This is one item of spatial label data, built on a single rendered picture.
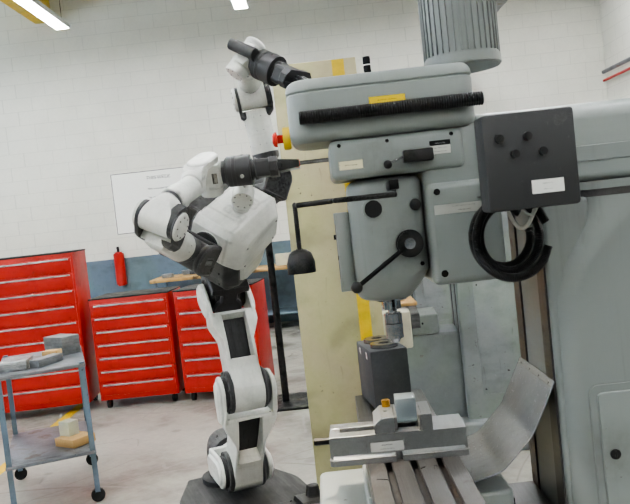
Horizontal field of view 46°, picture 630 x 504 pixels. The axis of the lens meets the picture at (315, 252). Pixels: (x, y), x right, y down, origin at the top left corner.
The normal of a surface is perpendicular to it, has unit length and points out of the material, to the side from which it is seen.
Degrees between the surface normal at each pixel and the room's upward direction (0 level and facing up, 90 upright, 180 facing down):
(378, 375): 90
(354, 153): 90
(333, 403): 90
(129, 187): 90
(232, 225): 46
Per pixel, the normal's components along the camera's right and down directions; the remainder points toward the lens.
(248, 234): 0.73, -0.15
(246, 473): 0.37, 0.38
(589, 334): -0.01, 0.03
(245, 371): 0.26, -0.48
